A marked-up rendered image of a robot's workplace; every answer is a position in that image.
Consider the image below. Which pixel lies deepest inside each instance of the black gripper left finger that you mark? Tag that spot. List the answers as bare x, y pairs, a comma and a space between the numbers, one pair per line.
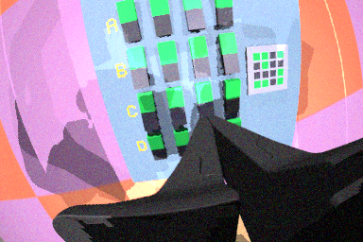
194, 205

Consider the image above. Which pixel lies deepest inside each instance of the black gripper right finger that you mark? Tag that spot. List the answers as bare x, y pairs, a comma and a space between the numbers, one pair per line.
283, 189

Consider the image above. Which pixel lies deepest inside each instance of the light blue switch panel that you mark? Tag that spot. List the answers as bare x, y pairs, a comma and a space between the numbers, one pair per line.
163, 64

